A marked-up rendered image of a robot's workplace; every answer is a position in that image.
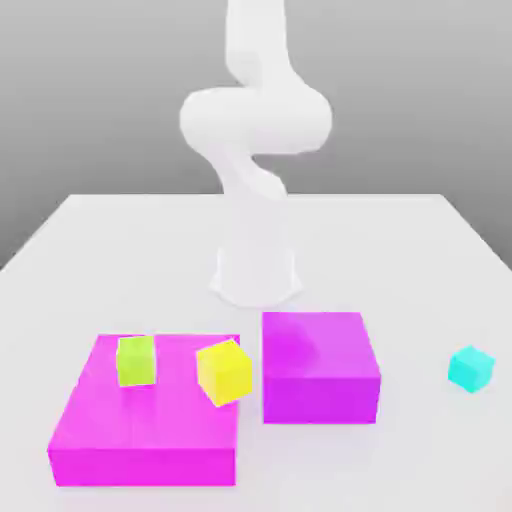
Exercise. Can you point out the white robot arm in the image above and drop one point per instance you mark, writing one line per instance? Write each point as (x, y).
(256, 120)

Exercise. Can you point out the large magenta box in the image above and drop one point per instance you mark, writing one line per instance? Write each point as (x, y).
(152, 432)

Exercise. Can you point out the small lime green cube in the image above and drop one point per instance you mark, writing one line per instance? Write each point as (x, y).
(136, 362)

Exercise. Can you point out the small yellow cube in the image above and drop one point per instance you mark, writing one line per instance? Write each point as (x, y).
(224, 374)

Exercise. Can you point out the large purple box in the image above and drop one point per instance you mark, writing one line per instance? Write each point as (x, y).
(320, 384)

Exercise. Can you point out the small cyan cube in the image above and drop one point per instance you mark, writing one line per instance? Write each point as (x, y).
(471, 368)

